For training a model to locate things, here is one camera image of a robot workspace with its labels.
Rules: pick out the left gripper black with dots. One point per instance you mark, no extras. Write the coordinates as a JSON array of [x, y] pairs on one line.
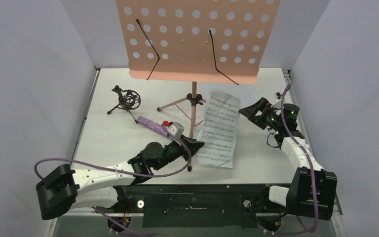
[[194, 145]]

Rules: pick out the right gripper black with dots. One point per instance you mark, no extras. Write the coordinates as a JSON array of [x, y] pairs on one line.
[[263, 111]]

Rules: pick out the white sheet music paper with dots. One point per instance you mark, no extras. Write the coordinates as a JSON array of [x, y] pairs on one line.
[[219, 129], [244, 92]]

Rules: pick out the purple glitter microphone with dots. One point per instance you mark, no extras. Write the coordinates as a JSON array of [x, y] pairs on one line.
[[154, 126]]

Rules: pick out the pink perforated music stand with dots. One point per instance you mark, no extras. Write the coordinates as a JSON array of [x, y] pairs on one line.
[[219, 41]]

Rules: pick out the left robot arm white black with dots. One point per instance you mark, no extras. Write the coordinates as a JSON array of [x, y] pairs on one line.
[[65, 188]]

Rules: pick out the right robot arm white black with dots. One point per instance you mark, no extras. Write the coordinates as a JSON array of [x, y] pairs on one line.
[[312, 191]]

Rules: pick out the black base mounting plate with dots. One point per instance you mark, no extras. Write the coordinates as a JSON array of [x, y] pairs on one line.
[[216, 205]]

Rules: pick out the left wrist camera silver box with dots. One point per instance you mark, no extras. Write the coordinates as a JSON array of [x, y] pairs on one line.
[[173, 128]]

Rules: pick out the black microphone shock mount tripod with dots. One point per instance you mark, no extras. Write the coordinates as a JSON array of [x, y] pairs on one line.
[[128, 100]]

